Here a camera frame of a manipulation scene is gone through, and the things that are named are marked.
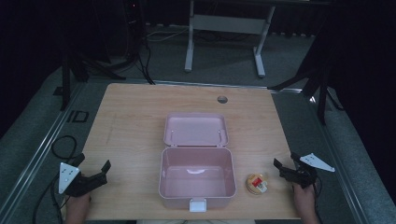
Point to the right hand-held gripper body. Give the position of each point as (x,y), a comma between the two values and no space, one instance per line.
(301,176)

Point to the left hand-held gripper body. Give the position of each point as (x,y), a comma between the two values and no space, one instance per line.
(81,183)

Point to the round yellow red-label packet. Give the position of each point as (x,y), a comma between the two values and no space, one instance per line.
(257,184)

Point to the pink plastic lidded box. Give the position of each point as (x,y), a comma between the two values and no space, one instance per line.
(196,174)

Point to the person's left hand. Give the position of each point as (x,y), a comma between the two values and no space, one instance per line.
(78,199)

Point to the person's right hand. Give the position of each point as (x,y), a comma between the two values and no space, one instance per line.
(305,193)

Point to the black metal stand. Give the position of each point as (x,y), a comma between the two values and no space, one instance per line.
(66,84)
(322,93)

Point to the black computer tower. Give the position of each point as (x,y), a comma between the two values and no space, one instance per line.
(134,28)

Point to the white metal desk frame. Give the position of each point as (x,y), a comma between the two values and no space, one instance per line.
(229,24)

